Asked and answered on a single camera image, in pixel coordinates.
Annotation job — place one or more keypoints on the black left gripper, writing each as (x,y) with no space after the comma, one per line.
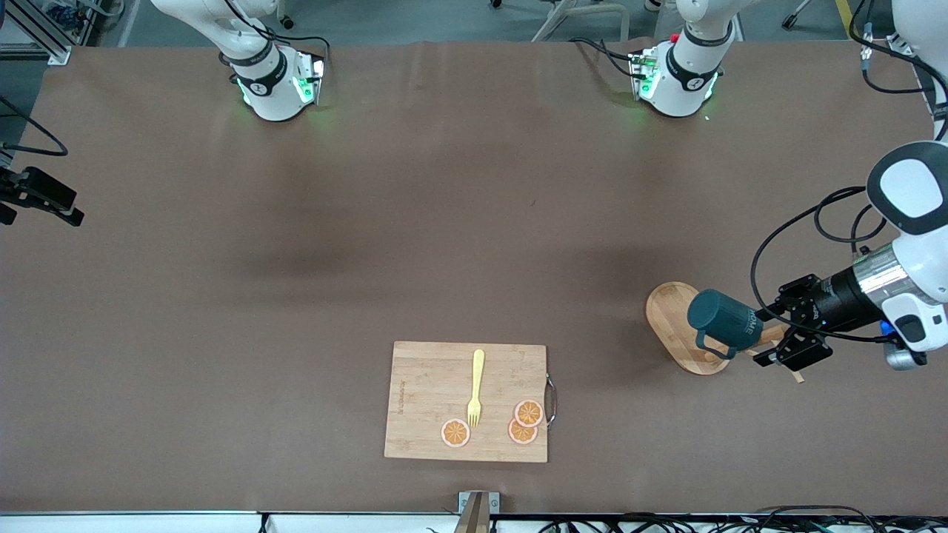
(831,300)

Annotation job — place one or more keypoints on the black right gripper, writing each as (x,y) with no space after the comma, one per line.
(31,189)

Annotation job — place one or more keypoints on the teal cup yellow inside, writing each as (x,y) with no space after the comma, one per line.
(722,314)

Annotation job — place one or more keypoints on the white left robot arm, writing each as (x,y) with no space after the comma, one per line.
(685,85)

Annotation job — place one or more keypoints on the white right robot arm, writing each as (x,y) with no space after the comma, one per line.
(274,92)

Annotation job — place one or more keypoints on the brown table cover sheet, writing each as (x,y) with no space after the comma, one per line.
(222,333)

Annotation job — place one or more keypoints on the orange slice toy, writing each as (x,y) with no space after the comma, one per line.
(455,433)
(529,413)
(518,436)

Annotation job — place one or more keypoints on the yellow plastic fork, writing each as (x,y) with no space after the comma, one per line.
(478,370)

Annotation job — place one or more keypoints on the bamboo cutting board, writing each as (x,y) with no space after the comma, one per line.
(429,392)

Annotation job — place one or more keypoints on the grey metal stand legs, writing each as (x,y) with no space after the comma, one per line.
(592,7)

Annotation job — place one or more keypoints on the aluminium frame post with bracket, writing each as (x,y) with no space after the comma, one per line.
(58,55)
(478,511)
(900,46)

